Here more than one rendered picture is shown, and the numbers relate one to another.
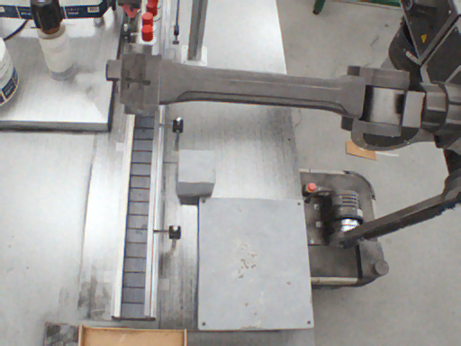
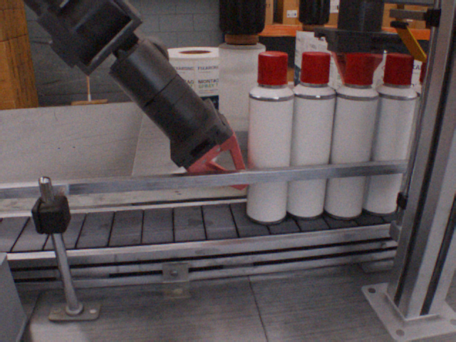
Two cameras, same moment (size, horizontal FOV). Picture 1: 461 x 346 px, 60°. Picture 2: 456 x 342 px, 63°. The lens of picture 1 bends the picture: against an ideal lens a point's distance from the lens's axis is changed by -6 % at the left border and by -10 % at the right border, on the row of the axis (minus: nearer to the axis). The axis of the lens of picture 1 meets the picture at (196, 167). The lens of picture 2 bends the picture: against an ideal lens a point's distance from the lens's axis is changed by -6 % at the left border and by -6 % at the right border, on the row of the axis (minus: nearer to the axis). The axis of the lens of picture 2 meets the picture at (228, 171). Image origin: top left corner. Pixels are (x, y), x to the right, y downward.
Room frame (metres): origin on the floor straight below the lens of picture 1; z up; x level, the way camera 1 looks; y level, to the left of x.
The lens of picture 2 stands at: (0.78, -0.25, 1.14)
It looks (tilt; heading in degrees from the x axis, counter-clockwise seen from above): 24 degrees down; 89
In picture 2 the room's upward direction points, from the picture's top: straight up
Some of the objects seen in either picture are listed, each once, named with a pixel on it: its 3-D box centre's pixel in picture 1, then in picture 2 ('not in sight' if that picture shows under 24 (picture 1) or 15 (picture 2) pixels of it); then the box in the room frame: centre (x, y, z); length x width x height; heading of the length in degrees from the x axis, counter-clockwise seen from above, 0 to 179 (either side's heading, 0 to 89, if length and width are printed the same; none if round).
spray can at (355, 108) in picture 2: (152, 29); (351, 138); (0.94, 0.20, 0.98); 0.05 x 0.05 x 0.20
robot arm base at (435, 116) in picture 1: (437, 107); not in sight; (0.42, -0.36, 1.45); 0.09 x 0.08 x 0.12; 6
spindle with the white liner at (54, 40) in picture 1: (53, 36); (241, 64); (0.81, 0.47, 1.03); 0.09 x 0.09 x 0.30
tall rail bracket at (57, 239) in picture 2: (169, 134); (63, 239); (0.61, 0.09, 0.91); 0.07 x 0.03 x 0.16; 98
